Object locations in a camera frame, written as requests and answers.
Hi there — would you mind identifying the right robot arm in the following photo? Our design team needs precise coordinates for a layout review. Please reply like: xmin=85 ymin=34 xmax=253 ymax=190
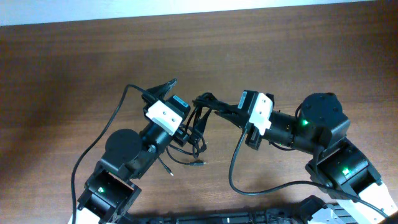
xmin=215 ymin=90 xmax=397 ymax=223

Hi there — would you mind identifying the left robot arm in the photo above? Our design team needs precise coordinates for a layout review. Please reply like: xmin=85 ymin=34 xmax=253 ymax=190
xmin=69 ymin=79 xmax=206 ymax=223

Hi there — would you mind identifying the black left camera cable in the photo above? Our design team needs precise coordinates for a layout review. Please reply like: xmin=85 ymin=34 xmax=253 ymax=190
xmin=70 ymin=83 xmax=156 ymax=224

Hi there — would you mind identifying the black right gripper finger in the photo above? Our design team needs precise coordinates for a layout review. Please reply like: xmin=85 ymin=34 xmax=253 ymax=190
xmin=211 ymin=100 xmax=243 ymax=115
xmin=215 ymin=111 xmax=249 ymax=128

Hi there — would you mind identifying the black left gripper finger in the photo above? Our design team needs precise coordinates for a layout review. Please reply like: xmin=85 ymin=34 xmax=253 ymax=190
xmin=194 ymin=108 xmax=212 ymax=133
xmin=147 ymin=78 xmax=177 ymax=99

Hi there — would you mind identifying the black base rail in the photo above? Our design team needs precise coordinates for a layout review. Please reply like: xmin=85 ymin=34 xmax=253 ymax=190
xmin=113 ymin=195 xmax=352 ymax=224

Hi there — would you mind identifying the black USB cable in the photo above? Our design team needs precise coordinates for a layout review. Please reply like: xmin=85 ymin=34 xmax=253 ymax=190
xmin=157 ymin=92 xmax=237 ymax=177

